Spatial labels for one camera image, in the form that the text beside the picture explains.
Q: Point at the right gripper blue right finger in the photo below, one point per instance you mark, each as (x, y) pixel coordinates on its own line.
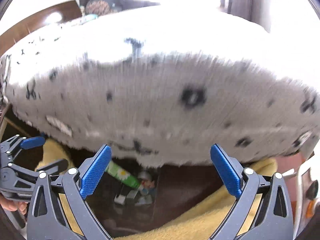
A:
(274, 218)

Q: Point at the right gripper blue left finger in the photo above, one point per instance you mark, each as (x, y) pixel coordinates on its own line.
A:
(77, 183)

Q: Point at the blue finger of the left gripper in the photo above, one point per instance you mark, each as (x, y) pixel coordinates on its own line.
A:
(14, 145)
(51, 169)

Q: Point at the black white box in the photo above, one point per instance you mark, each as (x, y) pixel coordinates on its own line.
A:
(130, 199)

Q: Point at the green toothpaste tube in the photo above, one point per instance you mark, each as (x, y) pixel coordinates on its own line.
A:
(122, 175)

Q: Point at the blue plastic wrapper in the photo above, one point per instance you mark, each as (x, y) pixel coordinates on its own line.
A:
(147, 187)

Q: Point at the dark cardboard trash box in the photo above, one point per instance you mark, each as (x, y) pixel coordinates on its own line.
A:
(172, 190)

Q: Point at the person's left hand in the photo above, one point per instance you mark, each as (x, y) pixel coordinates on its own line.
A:
(13, 206)

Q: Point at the yellow fleece blanket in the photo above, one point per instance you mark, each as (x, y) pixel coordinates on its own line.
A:
(198, 221)

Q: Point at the grey patterned fleece bed blanket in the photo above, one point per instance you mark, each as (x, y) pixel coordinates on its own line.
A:
(163, 85)

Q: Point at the dark wooden headboard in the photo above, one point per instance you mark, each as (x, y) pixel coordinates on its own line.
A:
(67, 10)

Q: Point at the brown floral cushion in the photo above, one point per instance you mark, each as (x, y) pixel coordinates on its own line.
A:
(101, 7)

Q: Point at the dark brown right curtain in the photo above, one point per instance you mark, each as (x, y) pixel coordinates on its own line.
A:
(256, 11)

